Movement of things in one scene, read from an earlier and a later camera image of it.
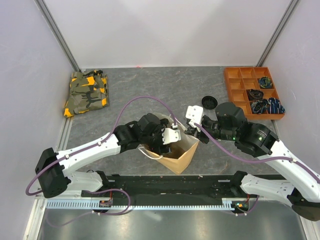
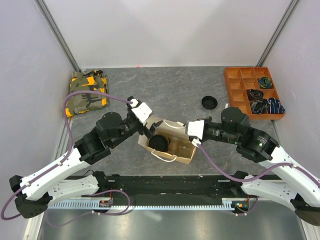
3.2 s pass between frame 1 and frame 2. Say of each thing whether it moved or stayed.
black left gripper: moved
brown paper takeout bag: moved
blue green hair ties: stayed
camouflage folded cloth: stayed
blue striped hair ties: stayed
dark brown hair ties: stayed
